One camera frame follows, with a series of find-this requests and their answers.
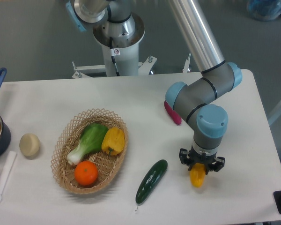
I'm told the yellow bell pepper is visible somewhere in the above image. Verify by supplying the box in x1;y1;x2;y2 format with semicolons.
101;127;125;156

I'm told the dark green cucumber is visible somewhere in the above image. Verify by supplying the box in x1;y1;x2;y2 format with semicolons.
135;159;168;211

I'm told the purple sweet potato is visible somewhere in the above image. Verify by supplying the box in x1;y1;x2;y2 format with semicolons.
164;101;182;126

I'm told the beige round bun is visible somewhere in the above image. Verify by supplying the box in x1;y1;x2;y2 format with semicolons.
19;133;40;157

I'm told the green bok choy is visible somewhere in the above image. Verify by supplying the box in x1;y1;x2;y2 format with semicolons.
67;123;109;165

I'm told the woven wicker basket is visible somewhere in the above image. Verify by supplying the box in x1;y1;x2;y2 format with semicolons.
51;109;128;194

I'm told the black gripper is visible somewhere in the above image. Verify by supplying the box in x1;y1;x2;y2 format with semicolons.
179;148;225;175

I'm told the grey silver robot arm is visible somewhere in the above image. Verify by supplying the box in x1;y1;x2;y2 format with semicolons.
66;0;242;173

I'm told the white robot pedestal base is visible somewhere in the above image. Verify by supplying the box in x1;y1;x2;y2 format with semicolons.
71;35;192;79

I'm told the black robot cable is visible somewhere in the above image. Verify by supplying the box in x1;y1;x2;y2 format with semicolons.
109;36;120;77

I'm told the orange tangerine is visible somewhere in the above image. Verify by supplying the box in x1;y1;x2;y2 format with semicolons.
74;161;98;186

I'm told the blue plastic bag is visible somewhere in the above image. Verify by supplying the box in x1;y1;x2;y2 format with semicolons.
246;0;281;22

